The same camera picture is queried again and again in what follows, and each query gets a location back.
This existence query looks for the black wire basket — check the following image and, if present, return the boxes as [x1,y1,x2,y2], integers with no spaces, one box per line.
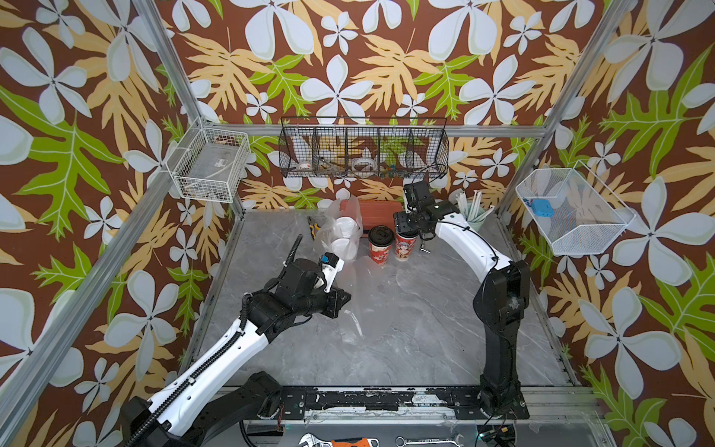
[277,117,450,181]

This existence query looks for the white mesh basket right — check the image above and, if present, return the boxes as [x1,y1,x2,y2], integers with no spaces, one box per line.
[516,162,636,257]

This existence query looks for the blue object in basket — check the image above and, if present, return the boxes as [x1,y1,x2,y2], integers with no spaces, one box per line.
[529,199,555,218]

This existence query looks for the white lid red cup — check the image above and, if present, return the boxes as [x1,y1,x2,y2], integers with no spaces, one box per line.
[330,238,359,262]
[333,216,360,238]

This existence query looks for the red plastic tool case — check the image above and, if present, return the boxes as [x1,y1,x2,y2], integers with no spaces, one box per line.
[359,199,403,231]

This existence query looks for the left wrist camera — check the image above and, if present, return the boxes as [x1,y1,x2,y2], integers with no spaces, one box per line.
[318,253,344,292]

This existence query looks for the green straw holder cup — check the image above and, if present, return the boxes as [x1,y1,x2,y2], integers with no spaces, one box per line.
[464,207,486,232]

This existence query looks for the silver spanner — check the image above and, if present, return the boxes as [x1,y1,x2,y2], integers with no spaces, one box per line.
[395,433,463,447]

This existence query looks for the white wire basket left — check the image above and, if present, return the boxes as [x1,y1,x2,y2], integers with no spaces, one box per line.
[166,118,251,203]

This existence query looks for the black lid red cup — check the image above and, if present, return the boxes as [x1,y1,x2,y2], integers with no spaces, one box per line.
[368,225,395,267]
[395,232,419,262]

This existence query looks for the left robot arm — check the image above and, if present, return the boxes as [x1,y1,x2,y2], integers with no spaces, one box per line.
[120,242,351,446]

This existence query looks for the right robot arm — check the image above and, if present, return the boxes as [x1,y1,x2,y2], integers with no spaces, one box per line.
[394,181,531,417]

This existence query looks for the orange adjustable wrench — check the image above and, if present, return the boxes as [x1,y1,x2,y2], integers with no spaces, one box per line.
[298,433,380,447]

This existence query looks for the black mounting rail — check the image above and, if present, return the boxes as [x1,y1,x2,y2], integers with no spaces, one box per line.
[231,384,531,421]

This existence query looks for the clear plastic carrier bag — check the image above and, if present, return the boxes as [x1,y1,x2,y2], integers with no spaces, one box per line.
[316,197,363,253]

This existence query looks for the yellow black pliers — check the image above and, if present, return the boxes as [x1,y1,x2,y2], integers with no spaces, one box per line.
[307,216,320,240]

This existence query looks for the white lid red cup front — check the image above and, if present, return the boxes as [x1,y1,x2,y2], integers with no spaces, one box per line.
[333,216,360,238]

